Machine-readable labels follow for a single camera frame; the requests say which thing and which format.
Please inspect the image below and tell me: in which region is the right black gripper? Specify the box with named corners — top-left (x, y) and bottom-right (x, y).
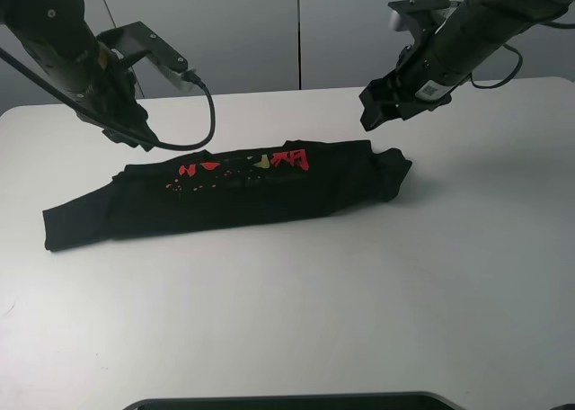
top-left (359, 45), bottom-right (452, 131)

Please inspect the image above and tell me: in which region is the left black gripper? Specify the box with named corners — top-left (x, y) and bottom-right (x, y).
top-left (75, 76), bottom-right (157, 152)

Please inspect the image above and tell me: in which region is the black printed t-shirt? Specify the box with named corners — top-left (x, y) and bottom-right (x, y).
top-left (43, 140), bottom-right (412, 252)

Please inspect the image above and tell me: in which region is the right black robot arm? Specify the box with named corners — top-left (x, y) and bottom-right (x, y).
top-left (359, 0), bottom-right (574, 131)

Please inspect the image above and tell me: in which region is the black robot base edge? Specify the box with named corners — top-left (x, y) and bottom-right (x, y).
top-left (126, 392), bottom-right (462, 410)

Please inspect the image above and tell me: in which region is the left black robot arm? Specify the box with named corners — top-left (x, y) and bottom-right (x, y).
top-left (1, 0), bottom-right (158, 151)

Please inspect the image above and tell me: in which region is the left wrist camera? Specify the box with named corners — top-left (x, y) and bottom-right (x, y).
top-left (97, 22), bottom-right (205, 92)

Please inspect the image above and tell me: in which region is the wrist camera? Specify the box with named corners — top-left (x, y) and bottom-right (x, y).
top-left (388, 0), bottom-right (460, 40)
top-left (97, 22), bottom-right (205, 92)

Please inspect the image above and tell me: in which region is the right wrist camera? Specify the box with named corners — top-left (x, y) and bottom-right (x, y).
top-left (388, 0), bottom-right (460, 40)

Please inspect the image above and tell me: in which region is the left black camera cable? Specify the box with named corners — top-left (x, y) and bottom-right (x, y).
top-left (0, 48), bottom-right (216, 152)

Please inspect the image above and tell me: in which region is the right camera thin cable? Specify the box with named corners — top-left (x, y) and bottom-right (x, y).
top-left (469, 18), bottom-right (575, 89)

